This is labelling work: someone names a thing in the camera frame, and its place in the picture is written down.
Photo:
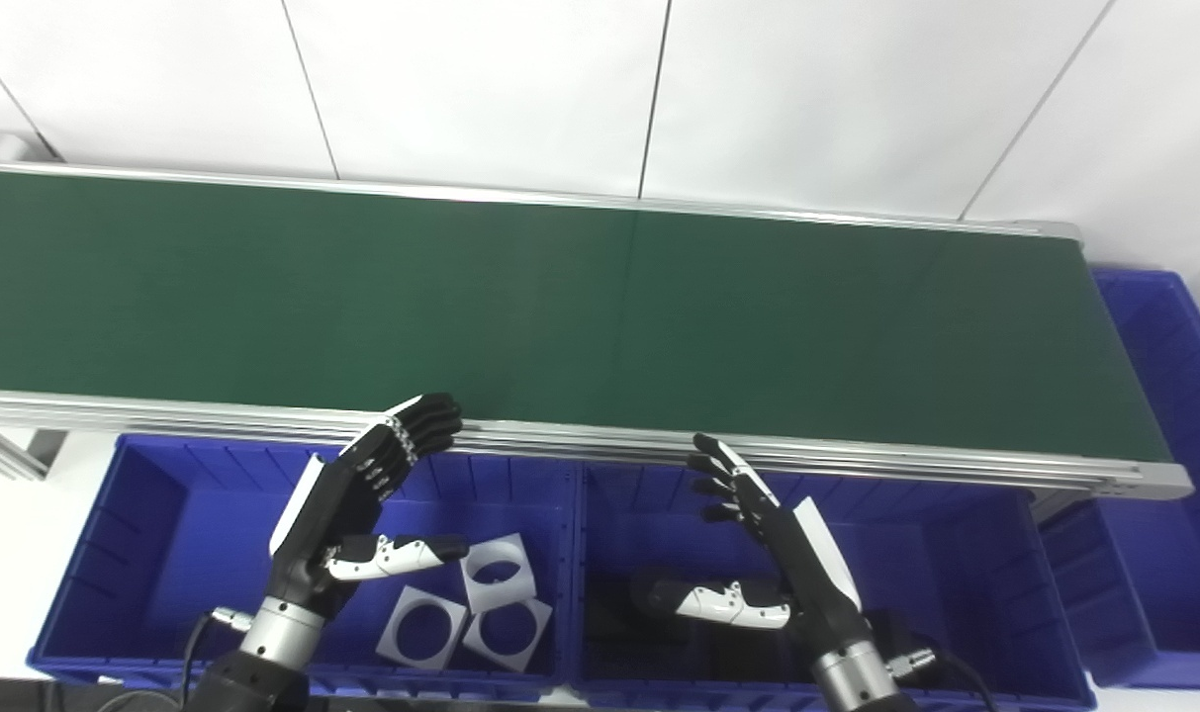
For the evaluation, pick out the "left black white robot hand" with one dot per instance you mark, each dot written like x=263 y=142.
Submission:
x=332 y=514

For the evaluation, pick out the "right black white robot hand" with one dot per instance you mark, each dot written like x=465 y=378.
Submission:
x=817 y=583

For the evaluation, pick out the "white square part round hole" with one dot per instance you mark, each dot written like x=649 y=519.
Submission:
x=535 y=643
x=394 y=643
x=525 y=585

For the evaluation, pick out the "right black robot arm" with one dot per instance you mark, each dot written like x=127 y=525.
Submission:
x=857 y=682

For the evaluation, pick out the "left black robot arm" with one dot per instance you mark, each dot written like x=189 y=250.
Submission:
x=273 y=653

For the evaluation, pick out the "blue plastic bin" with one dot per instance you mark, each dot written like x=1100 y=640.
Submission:
x=194 y=534
x=926 y=564
x=1173 y=554

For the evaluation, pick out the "black part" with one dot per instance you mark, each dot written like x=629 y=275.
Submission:
x=624 y=633

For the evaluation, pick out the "aluminium conveyor leg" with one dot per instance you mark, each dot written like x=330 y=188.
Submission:
x=21 y=450

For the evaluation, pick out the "grey conveyor end housing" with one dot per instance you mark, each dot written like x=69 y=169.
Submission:
x=11 y=146

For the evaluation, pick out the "green conveyor belt aluminium frame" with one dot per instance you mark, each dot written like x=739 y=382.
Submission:
x=560 y=307

